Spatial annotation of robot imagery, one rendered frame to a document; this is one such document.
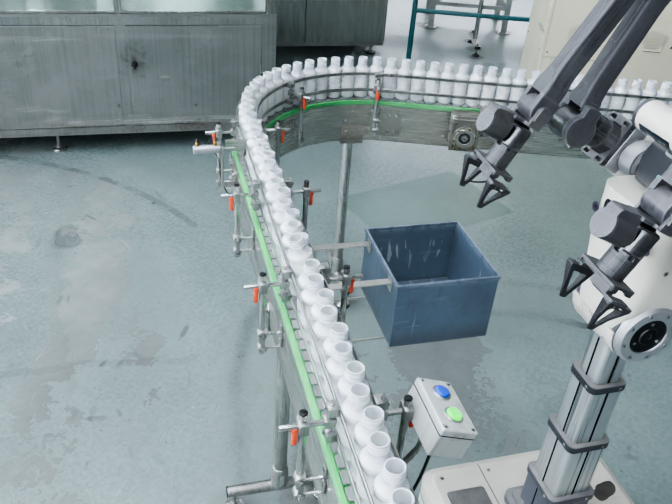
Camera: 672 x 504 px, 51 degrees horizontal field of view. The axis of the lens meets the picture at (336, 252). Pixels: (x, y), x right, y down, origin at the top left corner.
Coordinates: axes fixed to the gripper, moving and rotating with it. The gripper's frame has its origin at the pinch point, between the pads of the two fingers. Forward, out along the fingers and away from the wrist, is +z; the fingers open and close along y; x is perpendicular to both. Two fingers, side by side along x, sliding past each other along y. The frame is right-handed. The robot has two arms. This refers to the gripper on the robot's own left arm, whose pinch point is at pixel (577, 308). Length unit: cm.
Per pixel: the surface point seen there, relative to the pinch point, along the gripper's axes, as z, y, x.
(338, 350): 31.5, -11.7, -32.6
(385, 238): 38, -84, 15
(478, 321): 39, -52, 37
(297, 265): 34, -43, -32
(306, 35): 77, -531, 140
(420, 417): 30.7, 3.9, -19.4
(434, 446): 30.8, 10.8, -19.4
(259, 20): 47, -347, 34
